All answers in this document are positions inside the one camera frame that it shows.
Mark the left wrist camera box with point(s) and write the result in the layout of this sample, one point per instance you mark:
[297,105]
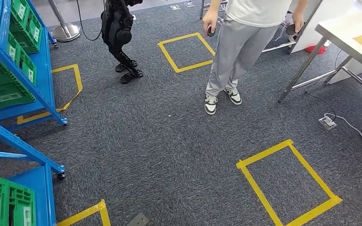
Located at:
[139,220]

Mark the red floor object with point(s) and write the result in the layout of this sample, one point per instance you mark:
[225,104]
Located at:
[315,50]

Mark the black and silver humanoid robot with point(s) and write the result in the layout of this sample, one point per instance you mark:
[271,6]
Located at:
[118,31]

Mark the black handheld controller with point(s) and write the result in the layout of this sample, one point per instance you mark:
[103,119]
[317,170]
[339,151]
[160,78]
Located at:
[290,29]
[211,31]

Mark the grey floor socket box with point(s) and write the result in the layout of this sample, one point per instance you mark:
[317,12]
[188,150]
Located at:
[327,123]

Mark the yellow floor tape square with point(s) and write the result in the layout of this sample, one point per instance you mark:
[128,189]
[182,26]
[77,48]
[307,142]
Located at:
[313,213]
[193,66]
[87,212]

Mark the small floor socket plate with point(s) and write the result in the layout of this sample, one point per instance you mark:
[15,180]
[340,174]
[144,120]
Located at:
[174,7]
[189,4]

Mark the metal table leg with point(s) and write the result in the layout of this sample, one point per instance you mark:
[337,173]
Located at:
[202,9]

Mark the yellow floor tape line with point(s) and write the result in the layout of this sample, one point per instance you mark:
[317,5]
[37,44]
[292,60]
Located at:
[76,78]

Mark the chrome barrier stanchion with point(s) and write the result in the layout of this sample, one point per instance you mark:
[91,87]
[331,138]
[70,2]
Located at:
[65,31]

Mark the grey metal workbench leg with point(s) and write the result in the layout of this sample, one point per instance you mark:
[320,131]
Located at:
[302,68]

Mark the person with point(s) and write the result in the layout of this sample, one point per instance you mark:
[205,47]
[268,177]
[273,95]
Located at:
[246,46]

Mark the blue metal shelf rack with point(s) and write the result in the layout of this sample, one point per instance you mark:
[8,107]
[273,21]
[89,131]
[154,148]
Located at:
[45,78]
[31,193]

